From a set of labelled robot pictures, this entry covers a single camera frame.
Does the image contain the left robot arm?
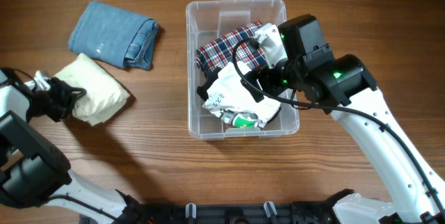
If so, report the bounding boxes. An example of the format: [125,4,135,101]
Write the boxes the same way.
[1,67,143,223]

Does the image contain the blue denim jeans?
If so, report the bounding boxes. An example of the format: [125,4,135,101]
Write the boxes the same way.
[68,1,159,70]

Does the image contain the right black cable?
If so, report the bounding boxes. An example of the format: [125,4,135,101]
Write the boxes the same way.
[232,37,445,214]

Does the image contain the plaid shirt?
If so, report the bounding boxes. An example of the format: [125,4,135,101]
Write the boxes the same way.
[195,21,266,77]

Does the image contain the white printed t-shirt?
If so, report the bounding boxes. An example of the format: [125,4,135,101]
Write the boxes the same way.
[202,60,282,129]

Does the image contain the black garment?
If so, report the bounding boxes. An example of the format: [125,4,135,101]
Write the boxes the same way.
[196,67,283,125]

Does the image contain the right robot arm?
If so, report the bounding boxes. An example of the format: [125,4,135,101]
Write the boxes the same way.
[243,14,444,223]

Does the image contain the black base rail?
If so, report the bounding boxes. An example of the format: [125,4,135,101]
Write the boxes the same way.
[79,201,334,224]

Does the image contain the cream cloth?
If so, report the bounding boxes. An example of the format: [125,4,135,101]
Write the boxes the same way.
[55,54,130,126]

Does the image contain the clear plastic storage bin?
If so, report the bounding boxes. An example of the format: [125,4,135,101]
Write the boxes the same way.
[186,0,300,141]

